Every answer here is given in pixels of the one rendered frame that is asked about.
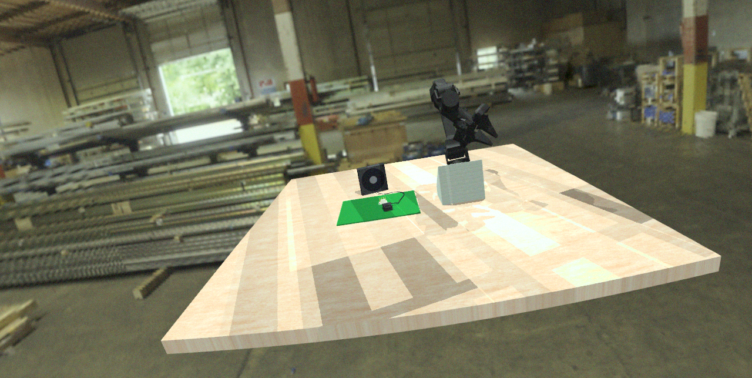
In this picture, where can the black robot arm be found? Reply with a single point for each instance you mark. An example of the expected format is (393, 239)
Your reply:
(446, 99)

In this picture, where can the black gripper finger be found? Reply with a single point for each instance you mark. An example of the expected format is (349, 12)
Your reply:
(481, 138)
(486, 126)

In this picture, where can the black connector plug with cable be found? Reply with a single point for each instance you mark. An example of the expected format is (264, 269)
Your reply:
(387, 206)

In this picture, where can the green circuit board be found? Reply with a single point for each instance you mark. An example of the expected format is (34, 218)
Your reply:
(371, 209)

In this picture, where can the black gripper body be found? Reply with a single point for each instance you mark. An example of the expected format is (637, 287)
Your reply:
(474, 119)

